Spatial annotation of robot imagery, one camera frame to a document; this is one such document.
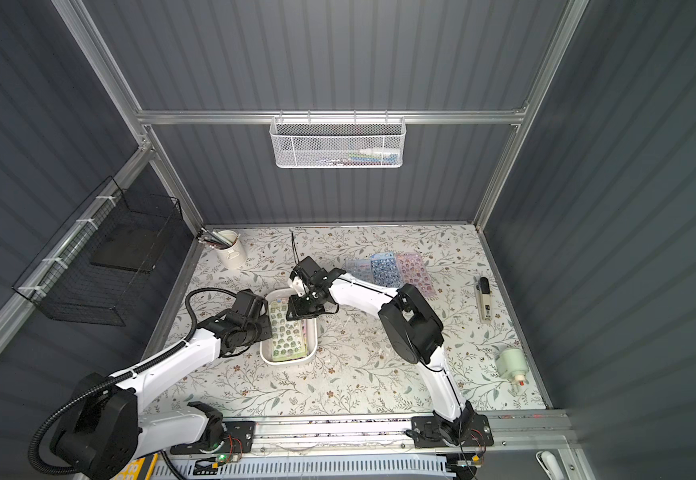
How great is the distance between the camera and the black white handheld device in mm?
935

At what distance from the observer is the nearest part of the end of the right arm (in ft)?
2.31

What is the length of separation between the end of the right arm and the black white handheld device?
0.49 m
